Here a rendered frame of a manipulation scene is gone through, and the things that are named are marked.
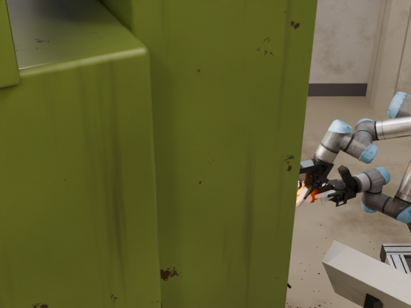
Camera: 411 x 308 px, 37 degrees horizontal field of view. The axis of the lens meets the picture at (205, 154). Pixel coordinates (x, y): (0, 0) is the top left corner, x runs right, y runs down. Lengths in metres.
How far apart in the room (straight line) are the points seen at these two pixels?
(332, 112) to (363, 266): 3.34
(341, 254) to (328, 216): 2.08
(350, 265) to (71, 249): 0.89
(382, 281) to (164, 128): 0.83
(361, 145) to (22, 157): 1.43
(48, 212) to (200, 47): 0.46
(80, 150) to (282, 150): 0.58
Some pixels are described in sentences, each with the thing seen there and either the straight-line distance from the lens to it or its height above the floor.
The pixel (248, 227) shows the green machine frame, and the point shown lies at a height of 1.38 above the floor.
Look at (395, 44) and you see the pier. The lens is 4.99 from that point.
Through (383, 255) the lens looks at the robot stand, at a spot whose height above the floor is 0.19.
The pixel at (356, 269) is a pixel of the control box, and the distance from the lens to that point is 1.86.
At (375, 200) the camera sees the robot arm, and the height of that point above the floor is 0.91.
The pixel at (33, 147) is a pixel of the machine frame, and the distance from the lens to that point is 1.15.
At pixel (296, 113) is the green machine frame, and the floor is 1.69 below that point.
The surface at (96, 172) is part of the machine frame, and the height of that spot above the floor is 1.74.
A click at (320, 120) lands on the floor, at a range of 4.98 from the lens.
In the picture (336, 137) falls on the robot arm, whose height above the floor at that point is 1.27.
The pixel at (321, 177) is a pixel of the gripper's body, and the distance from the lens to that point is 2.32.
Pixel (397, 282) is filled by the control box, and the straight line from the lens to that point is 1.84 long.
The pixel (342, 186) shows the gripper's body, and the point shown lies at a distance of 2.45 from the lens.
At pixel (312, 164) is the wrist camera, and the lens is 2.29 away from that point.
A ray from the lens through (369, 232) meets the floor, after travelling 3.89.
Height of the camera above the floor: 2.42
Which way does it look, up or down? 33 degrees down
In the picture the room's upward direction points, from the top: straight up
